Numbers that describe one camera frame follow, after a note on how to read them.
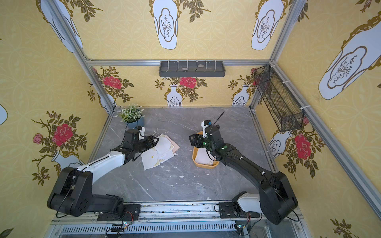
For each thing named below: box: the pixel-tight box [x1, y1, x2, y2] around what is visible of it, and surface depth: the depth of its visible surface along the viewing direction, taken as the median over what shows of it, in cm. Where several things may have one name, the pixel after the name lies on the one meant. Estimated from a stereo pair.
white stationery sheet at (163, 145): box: [154, 133, 175, 159], surface depth 98 cm
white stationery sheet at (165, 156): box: [157, 149, 175, 164], surface depth 94 cm
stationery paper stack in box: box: [194, 147, 215, 166], surface depth 90 cm
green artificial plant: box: [113, 103, 145, 123], surface depth 97 cm
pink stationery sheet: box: [165, 134, 180, 154], surface depth 98 cm
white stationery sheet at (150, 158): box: [140, 146, 161, 171], surface depth 94 cm
